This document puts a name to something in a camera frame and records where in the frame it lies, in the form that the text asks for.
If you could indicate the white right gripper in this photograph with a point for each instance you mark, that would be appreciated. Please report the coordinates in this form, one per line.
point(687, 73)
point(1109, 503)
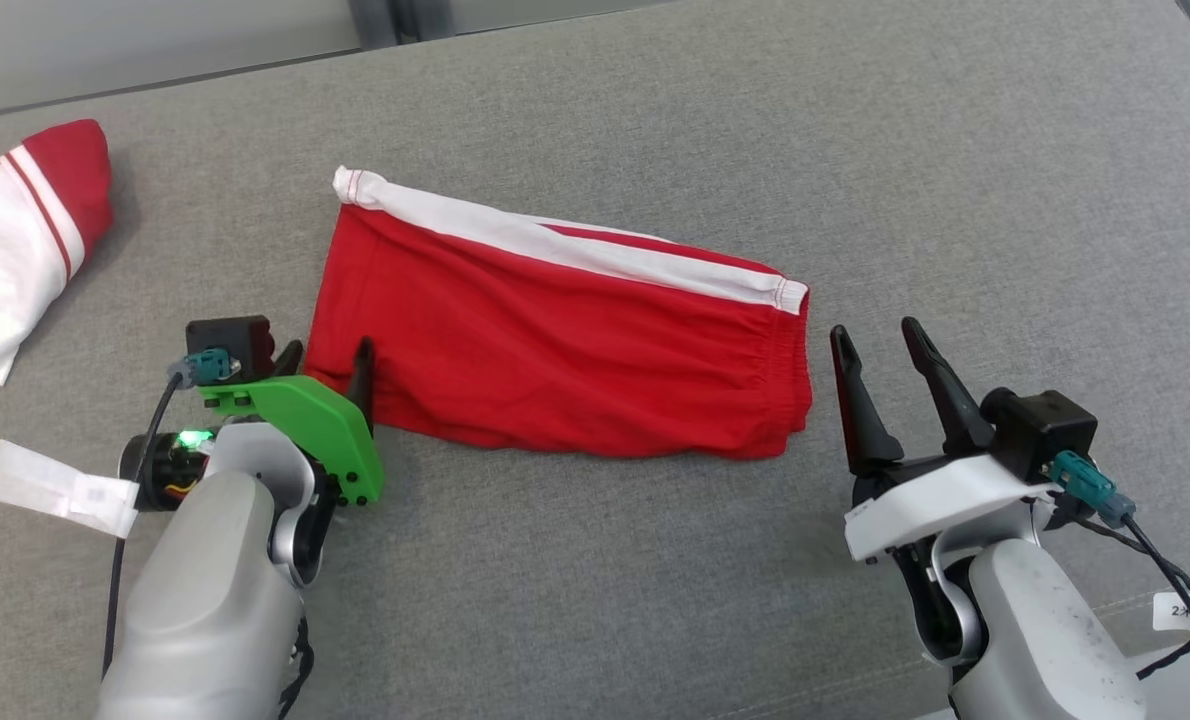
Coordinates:
point(935, 505)

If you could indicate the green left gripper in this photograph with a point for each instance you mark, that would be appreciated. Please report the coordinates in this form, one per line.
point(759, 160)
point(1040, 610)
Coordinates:
point(305, 420)

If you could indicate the red shorts with white stripe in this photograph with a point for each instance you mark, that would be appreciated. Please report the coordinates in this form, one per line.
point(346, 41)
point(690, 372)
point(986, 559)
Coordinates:
point(555, 360)

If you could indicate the red and white jersey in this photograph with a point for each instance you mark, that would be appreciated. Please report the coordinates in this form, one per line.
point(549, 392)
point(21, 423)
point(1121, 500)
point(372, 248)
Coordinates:
point(15, 250)

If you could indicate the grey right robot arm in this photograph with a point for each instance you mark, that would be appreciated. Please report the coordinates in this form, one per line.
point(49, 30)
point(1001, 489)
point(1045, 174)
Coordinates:
point(1045, 640)

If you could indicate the white tape label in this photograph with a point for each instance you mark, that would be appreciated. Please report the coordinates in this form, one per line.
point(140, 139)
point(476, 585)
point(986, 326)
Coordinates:
point(55, 488)

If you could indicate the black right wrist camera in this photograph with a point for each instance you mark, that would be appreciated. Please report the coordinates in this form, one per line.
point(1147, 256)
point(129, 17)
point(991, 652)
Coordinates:
point(1040, 430)

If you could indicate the grey metal double post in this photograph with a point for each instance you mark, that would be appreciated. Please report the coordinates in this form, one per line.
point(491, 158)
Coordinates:
point(400, 20)

